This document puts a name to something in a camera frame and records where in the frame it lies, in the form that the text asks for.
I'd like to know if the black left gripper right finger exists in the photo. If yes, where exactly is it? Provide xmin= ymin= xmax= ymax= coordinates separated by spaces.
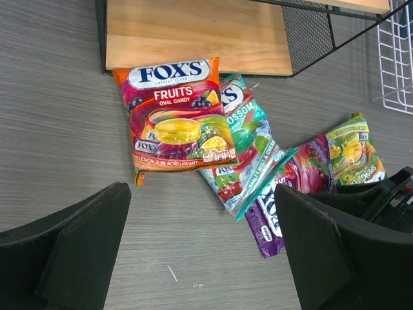
xmin=276 ymin=185 xmax=412 ymax=309

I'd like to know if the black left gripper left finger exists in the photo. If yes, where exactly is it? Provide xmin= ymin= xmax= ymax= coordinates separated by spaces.
xmin=1 ymin=182 xmax=132 ymax=309

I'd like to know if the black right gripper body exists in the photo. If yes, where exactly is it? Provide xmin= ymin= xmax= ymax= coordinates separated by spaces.
xmin=309 ymin=167 xmax=412 ymax=234

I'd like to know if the purple Fox's berries candy bag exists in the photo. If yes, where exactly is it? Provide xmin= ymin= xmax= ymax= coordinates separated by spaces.
xmin=245 ymin=134 xmax=336 ymax=258

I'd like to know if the orange Fox's fruits candy bag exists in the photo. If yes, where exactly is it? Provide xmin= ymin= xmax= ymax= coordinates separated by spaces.
xmin=113 ymin=57 xmax=239 ymax=185

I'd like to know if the teal Fox's blossom candy bag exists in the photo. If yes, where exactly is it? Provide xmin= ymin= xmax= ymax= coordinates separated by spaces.
xmin=200 ymin=74 xmax=298 ymax=221

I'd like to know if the green Fox's spring tea bag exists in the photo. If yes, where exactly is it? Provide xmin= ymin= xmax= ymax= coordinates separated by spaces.
xmin=325 ymin=112 xmax=387 ymax=185

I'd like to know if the white wire dish rack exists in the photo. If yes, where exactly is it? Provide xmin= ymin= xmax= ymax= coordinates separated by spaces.
xmin=371 ymin=1 xmax=412 ymax=115

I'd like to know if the black wire wooden shelf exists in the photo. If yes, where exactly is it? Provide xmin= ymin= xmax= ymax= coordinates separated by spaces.
xmin=94 ymin=0 xmax=413 ymax=78

